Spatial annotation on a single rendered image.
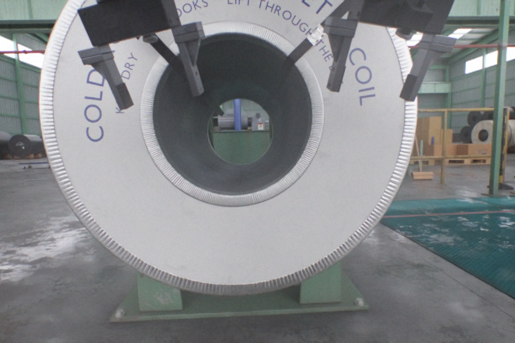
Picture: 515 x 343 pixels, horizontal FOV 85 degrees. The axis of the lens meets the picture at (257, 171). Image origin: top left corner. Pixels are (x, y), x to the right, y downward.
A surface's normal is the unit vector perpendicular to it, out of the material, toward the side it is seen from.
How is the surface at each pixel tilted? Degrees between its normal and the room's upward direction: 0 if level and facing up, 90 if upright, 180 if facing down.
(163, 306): 90
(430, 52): 113
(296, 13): 90
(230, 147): 90
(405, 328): 0
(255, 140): 90
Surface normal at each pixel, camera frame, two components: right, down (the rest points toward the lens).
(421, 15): 0.04, 0.78
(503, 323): -0.03, -0.99
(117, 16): -0.11, 0.50
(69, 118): 0.04, 0.11
